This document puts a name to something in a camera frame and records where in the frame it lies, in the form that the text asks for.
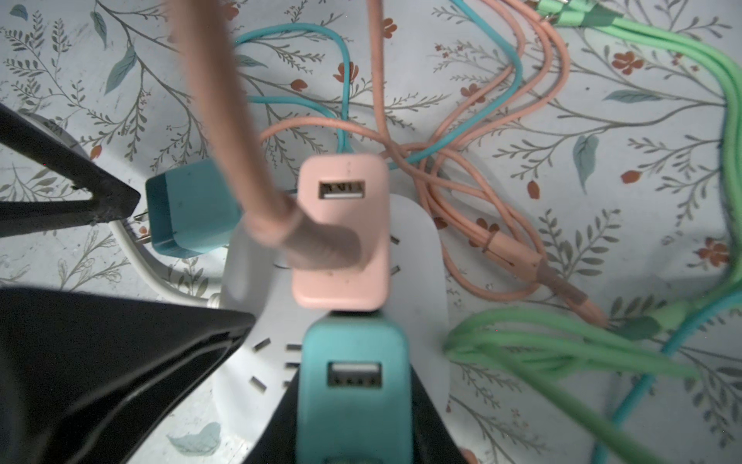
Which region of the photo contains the green USB cable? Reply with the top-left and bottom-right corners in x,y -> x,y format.
442,0 -> 742,464

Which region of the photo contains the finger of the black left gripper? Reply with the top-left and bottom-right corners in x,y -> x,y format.
1,287 -> 255,463
1,104 -> 141,238

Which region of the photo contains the white power strip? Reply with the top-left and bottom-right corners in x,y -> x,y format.
214,195 -> 450,444

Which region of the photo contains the pink USB cable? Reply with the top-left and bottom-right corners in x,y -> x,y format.
164,0 -> 610,329

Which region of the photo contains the dark teal two-tone charger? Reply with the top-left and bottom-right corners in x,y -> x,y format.
145,160 -> 243,258

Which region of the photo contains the white power cord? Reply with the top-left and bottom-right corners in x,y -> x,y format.
22,112 -> 221,309

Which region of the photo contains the teal multi-head cable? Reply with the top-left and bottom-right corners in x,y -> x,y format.
231,0 -> 526,172

